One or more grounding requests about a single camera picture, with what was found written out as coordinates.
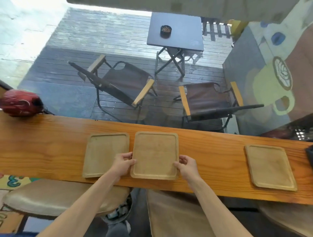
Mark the person's left hand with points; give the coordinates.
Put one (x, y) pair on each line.
(121, 167)

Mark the person's right hand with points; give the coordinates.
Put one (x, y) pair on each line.
(189, 171)

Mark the square wooden tray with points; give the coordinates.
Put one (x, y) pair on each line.
(269, 168)
(154, 151)
(105, 153)

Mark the round metal trash bin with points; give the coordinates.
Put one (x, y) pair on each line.
(117, 212)

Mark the person's right forearm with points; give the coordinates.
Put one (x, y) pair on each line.
(215, 212)

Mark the person's left forearm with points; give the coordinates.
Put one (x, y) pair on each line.
(85, 210)

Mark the person's blue jeans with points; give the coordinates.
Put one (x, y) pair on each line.
(117, 230)

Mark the brown folding armchair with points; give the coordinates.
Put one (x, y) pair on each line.
(203, 97)

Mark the black folding armchair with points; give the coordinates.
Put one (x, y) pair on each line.
(127, 78)

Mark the colourful cartoon game rug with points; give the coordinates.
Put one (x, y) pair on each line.
(12, 182)

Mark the dark wooden lattice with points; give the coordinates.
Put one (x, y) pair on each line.
(303, 133)

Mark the black backpack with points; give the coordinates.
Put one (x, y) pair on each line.
(310, 156)

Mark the black folding outdoor table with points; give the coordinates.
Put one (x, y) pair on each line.
(181, 31)

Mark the black round ashtray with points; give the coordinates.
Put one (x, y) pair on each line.
(166, 31)

